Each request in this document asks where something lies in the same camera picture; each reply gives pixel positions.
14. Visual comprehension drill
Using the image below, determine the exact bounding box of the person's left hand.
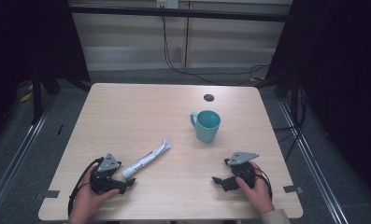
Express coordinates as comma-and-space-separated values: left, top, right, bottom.
67, 164, 121, 224

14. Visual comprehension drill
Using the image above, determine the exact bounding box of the black horizontal bar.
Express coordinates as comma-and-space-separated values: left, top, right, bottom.
68, 4, 295, 23

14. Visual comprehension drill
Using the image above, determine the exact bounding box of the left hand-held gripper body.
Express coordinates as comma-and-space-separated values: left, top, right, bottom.
90, 152, 127, 196

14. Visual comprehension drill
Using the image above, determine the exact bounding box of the white toothpaste tube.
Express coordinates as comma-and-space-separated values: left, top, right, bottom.
121, 138, 173, 180

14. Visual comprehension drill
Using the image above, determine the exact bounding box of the dark curtain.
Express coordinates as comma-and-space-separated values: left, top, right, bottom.
261, 0, 371, 204
0, 0, 92, 147

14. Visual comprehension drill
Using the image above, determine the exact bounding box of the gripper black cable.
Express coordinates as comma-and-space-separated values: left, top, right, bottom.
67, 157, 106, 217
253, 167, 274, 201

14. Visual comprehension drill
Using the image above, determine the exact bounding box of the black metal stand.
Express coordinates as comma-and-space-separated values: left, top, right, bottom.
273, 74, 303, 125
30, 66, 63, 125

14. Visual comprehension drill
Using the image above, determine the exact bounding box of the yellow tape piece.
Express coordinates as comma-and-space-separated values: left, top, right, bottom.
19, 91, 34, 104

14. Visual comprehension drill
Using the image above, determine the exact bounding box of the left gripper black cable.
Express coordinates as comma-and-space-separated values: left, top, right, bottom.
67, 157, 106, 217

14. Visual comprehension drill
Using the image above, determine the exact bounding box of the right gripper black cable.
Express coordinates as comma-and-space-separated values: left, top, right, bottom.
253, 167, 274, 201

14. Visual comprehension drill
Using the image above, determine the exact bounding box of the black wall cable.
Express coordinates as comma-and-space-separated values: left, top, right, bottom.
160, 14, 272, 87

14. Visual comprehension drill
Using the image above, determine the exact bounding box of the black floor cable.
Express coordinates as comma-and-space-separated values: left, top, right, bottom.
272, 88, 308, 162

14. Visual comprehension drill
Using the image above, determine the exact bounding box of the teal cup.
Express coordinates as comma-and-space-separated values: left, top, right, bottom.
189, 109, 222, 145

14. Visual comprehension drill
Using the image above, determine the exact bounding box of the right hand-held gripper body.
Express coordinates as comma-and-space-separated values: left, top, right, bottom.
222, 151, 261, 192

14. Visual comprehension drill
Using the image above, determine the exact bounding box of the person's right hand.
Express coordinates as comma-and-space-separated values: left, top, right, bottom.
235, 161, 277, 216

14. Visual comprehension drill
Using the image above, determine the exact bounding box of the white wall socket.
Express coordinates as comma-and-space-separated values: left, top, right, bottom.
155, 0, 180, 9

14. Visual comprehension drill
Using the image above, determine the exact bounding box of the grey tape strip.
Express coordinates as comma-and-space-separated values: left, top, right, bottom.
282, 184, 305, 194
33, 189, 62, 201

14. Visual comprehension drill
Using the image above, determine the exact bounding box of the metal floor rail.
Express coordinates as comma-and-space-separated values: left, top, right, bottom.
0, 92, 58, 218
278, 99, 350, 224

